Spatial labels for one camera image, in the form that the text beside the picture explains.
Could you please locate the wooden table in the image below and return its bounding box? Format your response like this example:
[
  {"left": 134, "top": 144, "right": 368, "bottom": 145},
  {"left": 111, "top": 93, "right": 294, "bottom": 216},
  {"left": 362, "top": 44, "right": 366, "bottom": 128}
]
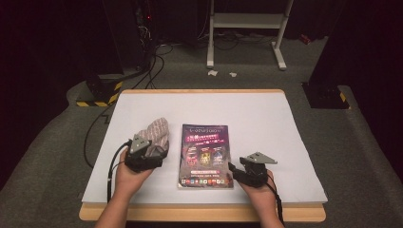
[{"left": 78, "top": 88, "right": 327, "bottom": 223}]

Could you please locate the bundle of floor cables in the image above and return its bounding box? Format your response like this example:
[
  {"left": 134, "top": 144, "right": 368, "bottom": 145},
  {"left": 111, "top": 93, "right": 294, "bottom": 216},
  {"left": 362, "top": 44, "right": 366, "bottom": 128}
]
[{"left": 196, "top": 28, "right": 278, "bottom": 51}]

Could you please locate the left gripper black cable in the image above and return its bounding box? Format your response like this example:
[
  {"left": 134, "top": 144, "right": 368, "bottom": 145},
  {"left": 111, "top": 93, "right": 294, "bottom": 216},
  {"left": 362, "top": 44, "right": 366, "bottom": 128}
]
[{"left": 106, "top": 140, "right": 133, "bottom": 204}]

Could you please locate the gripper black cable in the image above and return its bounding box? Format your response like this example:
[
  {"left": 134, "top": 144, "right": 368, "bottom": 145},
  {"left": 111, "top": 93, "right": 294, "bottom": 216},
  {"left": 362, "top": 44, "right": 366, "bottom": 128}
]
[
  {"left": 266, "top": 180, "right": 286, "bottom": 228},
  {"left": 106, "top": 140, "right": 133, "bottom": 204}
]

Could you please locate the black equipment rack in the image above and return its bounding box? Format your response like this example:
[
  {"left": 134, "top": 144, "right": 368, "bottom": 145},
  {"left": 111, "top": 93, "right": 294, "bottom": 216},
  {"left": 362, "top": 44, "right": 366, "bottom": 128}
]
[{"left": 134, "top": 0, "right": 160, "bottom": 70}]

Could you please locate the glossy magazine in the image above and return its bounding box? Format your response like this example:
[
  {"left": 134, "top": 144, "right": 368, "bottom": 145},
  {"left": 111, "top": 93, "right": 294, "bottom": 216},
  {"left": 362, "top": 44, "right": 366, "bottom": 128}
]
[{"left": 177, "top": 123, "right": 235, "bottom": 190}]

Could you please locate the black base with yellow stripes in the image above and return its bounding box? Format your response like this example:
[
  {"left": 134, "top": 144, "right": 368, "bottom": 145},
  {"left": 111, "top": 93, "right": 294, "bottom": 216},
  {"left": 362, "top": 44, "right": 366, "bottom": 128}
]
[
  {"left": 300, "top": 82, "right": 353, "bottom": 111},
  {"left": 75, "top": 73, "right": 125, "bottom": 108}
]

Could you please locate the white table sheet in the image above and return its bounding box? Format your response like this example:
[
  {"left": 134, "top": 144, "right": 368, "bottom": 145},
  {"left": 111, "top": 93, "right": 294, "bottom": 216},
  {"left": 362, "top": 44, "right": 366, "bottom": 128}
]
[{"left": 81, "top": 91, "right": 329, "bottom": 205}]

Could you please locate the person's left hand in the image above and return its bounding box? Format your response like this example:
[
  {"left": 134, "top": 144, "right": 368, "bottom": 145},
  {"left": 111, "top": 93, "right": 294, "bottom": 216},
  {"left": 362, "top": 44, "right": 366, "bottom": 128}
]
[{"left": 113, "top": 157, "right": 157, "bottom": 199}]

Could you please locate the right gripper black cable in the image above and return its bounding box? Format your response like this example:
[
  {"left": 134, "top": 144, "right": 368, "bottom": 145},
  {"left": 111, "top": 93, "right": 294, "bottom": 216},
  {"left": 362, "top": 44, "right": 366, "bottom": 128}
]
[{"left": 266, "top": 180, "right": 286, "bottom": 228}]

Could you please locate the white metal stand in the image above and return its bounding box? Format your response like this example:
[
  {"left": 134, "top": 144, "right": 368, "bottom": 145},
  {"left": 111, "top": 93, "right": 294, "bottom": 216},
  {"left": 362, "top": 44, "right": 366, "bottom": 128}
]
[{"left": 205, "top": 0, "right": 295, "bottom": 71}]

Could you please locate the person's right hand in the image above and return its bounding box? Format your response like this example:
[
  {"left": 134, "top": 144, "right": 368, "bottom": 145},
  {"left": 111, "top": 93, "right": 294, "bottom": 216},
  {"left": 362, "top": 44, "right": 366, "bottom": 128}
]
[{"left": 238, "top": 170, "right": 276, "bottom": 208}]

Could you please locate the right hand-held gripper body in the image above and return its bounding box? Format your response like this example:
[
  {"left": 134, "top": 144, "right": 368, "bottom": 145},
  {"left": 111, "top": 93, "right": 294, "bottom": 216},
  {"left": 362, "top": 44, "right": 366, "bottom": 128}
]
[{"left": 232, "top": 151, "right": 278, "bottom": 188}]

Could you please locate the small red object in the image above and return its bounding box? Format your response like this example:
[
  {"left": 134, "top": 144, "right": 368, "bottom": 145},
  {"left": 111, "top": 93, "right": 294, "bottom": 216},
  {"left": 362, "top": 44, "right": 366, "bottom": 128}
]
[{"left": 298, "top": 33, "right": 313, "bottom": 46}]

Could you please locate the black floor cable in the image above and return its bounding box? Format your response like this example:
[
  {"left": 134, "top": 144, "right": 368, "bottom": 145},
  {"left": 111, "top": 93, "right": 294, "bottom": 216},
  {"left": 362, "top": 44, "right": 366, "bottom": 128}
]
[{"left": 83, "top": 44, "right": 175, "bottom": 169}]

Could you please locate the striped pink cloth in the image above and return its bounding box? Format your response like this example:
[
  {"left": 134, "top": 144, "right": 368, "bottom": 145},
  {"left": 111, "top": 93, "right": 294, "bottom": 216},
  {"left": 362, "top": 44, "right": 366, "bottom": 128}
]
[{"left": 138, "top": 117, "right": 171, "bottom": 159}]

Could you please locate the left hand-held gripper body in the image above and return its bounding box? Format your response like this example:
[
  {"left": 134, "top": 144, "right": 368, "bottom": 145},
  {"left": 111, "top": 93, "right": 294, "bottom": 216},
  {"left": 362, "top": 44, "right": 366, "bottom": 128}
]
[{"left": 124, "top": 133, "right": 164, "bottom": 174}]

